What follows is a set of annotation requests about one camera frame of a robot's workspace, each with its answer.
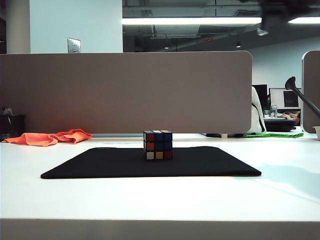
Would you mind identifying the lit computer monitor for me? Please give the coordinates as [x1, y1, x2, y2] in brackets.
[269, 87, 303, 110]

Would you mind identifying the orange cloth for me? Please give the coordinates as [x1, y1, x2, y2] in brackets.
[2, 128, 93, 147]

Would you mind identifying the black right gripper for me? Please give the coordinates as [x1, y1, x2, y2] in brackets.
[256, 0, 320, 37]

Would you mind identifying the multicoloured puzzle cube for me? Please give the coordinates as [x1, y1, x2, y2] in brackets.
[143, 129, 174, 161]

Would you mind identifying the seated background person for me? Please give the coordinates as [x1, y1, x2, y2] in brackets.
[281, 111, 302, 126]

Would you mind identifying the long ceiling light strip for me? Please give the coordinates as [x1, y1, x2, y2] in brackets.
[121, 16, 320, 25]

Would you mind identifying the dark computer monitor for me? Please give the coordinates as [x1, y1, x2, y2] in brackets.
[252, 84, 268, 111]

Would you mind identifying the black bulky bag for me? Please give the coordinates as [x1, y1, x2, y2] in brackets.
[263, 118, 297, 133]

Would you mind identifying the green strap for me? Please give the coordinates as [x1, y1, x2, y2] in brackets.
[244, 132, 305, 139]

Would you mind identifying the silver wall plate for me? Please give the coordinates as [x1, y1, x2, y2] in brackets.
[67, 37, 82, 54]

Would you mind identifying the black stand pole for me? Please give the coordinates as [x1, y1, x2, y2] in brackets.
[284, 76, 320, 115]

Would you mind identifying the black mouse pad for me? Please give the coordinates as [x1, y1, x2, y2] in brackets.
[40, 146, 262, 180]

